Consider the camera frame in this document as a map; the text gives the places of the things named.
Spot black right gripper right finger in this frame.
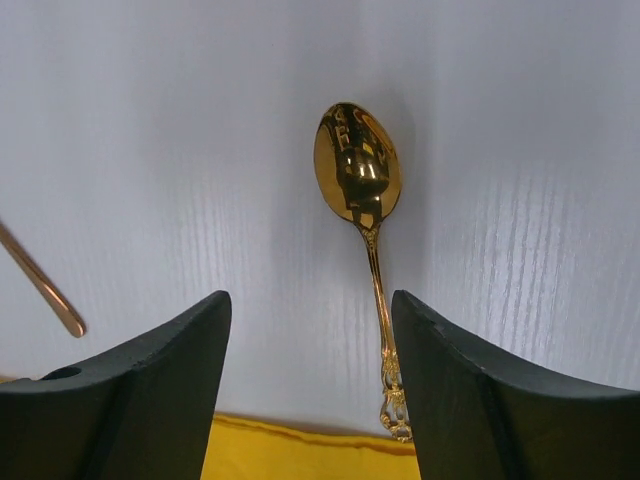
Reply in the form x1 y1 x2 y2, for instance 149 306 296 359
392 290 639 479

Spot rose gold fork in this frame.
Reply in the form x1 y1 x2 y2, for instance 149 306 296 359
1 223 87 338

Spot yellow Pikachu cloth placemat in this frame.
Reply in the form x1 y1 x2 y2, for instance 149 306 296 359
201 414 421 480

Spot gold spoon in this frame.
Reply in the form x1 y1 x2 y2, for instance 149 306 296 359
313 102 413 443

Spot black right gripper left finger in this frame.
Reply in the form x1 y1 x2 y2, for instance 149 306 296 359
1 291 232 479

